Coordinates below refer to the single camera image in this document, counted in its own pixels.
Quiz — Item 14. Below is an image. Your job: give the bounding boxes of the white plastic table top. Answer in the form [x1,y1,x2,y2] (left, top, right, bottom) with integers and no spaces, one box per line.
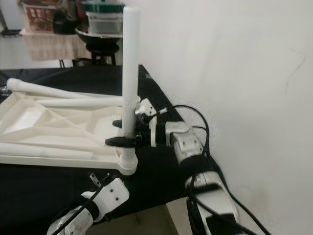
[0,91,137,176]

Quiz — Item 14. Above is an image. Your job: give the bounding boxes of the green pot lid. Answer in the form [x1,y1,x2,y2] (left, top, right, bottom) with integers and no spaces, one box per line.
[81,0,125,14]

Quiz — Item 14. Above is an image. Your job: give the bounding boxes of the beige cloth covered table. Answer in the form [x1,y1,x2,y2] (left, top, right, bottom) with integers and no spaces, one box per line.
[24,32,89,62]

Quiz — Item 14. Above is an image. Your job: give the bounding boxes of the clear plastic storage box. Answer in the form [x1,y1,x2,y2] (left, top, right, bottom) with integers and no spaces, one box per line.
[86,11,124,35]

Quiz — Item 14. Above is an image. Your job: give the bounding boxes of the black bag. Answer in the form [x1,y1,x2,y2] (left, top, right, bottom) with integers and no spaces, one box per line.
[53,0,85,35]

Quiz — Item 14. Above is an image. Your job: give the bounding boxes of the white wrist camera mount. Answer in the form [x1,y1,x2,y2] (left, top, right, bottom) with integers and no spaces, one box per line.
[78,177,130,222]
[134,98,158,147]

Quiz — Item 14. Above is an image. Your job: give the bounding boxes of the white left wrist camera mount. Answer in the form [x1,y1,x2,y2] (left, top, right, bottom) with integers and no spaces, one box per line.
[78,177,130,222]

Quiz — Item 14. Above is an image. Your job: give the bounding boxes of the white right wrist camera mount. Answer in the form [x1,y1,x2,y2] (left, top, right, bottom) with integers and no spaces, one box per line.
[134,98,158,147]

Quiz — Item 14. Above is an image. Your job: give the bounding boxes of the orange-lidded storage box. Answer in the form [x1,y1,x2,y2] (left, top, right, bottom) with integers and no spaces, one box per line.
[20,0,59,34]

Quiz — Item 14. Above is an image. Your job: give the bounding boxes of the black tablecloth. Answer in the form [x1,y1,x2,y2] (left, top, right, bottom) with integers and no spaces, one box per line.
[0,64,230,235]

